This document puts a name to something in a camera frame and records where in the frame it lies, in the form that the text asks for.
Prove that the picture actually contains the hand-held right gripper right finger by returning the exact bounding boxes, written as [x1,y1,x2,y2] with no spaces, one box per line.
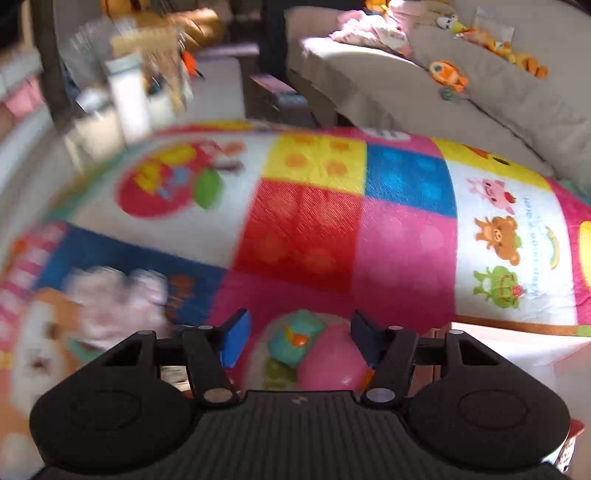
[349,309,499,409]

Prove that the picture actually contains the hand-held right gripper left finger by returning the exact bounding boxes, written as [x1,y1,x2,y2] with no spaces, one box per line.
[102,308,253,409]

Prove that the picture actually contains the pink toy ball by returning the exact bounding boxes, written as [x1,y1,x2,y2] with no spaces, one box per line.
[299,323,371,393]

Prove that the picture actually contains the teal plastic toy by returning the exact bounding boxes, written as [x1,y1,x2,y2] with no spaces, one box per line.
[268,310,327,366]

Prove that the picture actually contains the pink white cardboard box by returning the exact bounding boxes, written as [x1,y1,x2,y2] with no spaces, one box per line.
[431,322,591,416]

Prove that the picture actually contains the colourful cartoon play mat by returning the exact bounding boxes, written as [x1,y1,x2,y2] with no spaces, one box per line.
[0,119,591,462]

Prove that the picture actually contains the dark low stool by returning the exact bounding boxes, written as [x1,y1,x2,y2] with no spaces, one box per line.
[252,74,320,129]

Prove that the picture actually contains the white thermos bottle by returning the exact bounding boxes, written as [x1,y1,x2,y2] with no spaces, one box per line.
[105,54,152,145]

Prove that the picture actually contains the beige sofa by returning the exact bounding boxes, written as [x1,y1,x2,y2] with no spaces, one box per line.
[284,0,591,185]

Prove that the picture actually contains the orange fish plush toy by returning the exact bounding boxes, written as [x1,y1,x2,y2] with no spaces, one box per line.
[428,60,470,94]

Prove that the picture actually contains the pink white blanket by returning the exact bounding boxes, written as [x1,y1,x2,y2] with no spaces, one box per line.
[330,0,416,58]

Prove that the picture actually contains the large yellow plush toy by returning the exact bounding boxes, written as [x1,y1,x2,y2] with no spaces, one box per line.
[102,0,223,47]

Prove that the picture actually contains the yellow duck plush toys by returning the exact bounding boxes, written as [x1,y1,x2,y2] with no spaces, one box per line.
[462,28,550,79]

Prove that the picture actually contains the clear plastic bag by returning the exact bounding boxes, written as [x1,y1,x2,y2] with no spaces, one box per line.
[60,23,121,93]

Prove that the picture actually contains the white duck plush toy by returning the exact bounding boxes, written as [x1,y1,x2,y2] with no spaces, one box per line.
[436,14,468,34]

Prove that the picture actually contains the clear plastic sheet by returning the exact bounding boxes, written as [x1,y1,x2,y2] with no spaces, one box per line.
[475,8,514,43]

